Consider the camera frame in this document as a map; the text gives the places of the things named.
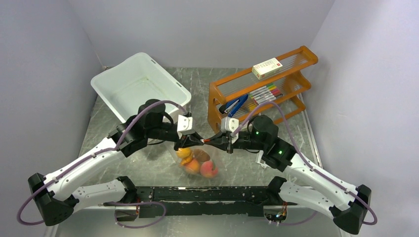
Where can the yellow orange fruit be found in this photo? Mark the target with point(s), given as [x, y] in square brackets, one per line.
[183, 153]

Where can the white red carton box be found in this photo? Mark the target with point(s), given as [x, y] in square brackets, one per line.
[267, 68]

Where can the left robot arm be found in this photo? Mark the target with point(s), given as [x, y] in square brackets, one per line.
[61, 193]

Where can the coloured marker pens set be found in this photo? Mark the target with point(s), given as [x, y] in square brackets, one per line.
[269, 92]

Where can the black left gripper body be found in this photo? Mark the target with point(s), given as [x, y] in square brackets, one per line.
[165, 132]

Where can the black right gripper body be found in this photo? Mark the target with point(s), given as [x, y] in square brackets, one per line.
[244, 142]

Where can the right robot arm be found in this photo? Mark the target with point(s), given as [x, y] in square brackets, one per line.
[344, 203]

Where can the blue stapler tool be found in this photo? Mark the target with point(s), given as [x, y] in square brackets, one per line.
[231, 107]

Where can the white plastic bin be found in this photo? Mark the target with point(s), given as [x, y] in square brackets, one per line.
[128, 85]

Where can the orange wooden shelf rack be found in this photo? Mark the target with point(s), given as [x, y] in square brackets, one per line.
[240, 93]

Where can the red peach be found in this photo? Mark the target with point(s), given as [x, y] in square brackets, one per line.
[208, 169]

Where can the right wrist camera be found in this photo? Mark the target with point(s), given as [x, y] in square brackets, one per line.
[229, 124]

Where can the dark orange fruit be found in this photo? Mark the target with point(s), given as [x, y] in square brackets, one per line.
[186, 160]

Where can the clear zip top bag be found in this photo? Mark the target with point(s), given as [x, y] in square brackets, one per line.
[215, 156]

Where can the orange peach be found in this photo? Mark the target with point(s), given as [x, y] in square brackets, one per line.
[193, 167]

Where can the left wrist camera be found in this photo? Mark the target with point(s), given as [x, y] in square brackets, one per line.
[185, 125]

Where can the white paper card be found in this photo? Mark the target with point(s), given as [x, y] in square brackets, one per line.
[259, 159]

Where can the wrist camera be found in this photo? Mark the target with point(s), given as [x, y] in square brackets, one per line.
[229, 124]
[185, 125]

